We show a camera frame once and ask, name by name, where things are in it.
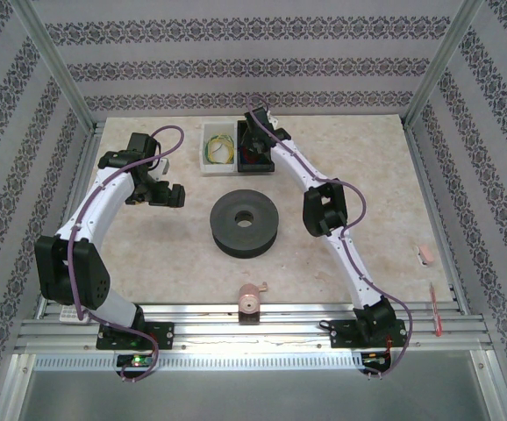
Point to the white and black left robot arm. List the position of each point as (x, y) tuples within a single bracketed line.
[(100, 206)]

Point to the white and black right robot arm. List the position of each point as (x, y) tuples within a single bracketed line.
[(354, 263)]

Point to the black plastic bin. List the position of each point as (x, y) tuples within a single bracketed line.
[(258, 166)]

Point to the white plastic bin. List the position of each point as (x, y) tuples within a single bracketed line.
[(218, 169)]

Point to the white calculator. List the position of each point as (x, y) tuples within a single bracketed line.
[(67, 314)]

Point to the pink eraser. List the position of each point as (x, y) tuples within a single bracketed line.
[(426, 256)]

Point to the grey metal panel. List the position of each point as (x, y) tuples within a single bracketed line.
[(253, 394)]

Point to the red pen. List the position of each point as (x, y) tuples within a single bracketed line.
[(435, 307)]

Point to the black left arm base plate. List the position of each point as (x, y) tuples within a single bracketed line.
[(161, 335)]

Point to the aluminium frame post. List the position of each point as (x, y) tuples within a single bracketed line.
[(51, 57), (444, 57)]

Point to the aluminium mounting rail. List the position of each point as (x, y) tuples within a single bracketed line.
[(280, 333)]

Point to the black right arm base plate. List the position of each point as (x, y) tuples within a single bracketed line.
[(341, 333)]

